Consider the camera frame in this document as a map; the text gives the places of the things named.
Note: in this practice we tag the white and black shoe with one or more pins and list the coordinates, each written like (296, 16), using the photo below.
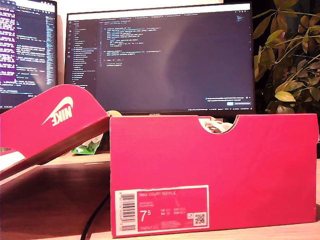
(215, 126)

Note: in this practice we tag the red Nike shoebox with lid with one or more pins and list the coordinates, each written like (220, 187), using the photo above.
(225, 162)

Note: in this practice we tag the green leafy houseplant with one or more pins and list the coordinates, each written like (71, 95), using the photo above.
(287, 62)

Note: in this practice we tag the green and white packet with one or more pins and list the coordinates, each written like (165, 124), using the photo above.
(87, 148)

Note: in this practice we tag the computer monitor with purple window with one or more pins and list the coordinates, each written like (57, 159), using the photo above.
(27, 50)

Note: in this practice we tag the large computer monitor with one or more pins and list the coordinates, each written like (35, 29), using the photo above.
(162, 62)

